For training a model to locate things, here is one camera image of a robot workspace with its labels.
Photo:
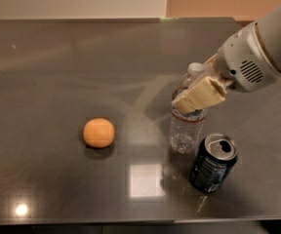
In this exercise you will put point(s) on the dark blue pepsi can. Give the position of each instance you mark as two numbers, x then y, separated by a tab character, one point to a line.
216	156

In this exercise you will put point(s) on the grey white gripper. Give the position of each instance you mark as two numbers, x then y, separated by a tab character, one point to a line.
244	60

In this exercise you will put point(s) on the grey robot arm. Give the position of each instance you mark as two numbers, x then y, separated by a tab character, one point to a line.
270	32

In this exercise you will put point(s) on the clear plastic water bottle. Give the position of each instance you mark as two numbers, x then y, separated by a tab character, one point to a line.
185	129

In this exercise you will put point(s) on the orange fruit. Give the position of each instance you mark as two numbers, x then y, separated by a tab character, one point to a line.
99	133

